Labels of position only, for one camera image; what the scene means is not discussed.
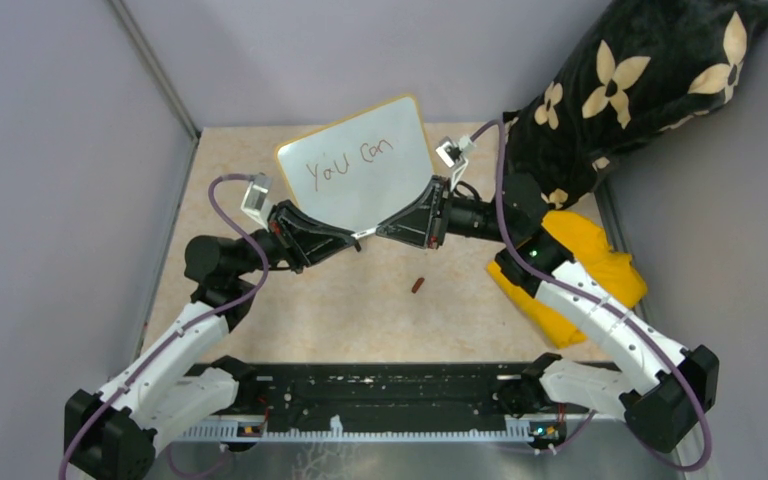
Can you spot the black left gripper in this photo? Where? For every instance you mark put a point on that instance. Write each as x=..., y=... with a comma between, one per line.
x=306, y=239

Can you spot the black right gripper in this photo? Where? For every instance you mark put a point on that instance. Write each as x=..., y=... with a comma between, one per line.
x=419, y=224

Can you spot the red marker cap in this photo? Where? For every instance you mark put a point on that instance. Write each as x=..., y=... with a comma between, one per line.
x=417, y=285

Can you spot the yellow framed whiteboard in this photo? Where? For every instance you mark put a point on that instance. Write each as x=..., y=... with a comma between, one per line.
x=356, y=172

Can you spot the white marker pen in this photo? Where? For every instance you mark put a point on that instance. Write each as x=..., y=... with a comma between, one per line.
x=364, y=233

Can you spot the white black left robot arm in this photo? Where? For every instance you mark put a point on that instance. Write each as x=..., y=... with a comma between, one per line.
x=118, y=431

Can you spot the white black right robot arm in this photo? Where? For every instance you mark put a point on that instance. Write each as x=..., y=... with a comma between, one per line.
x=661, y=389

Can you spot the yellow cloth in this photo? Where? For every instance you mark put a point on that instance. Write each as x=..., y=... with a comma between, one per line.
x=588, y=243

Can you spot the black floral pillow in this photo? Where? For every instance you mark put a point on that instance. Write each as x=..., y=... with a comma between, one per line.
x=643, y=69

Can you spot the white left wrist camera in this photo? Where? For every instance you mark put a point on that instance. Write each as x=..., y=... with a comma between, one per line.
x=256, y=203

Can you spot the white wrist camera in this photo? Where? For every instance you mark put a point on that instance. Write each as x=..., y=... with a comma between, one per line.
x=256, y=203
x=454, y=154

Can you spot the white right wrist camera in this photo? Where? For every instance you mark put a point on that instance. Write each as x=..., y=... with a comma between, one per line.
x=454, y=154

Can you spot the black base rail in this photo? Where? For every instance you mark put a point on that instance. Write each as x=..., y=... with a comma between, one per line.
x=391, y=397

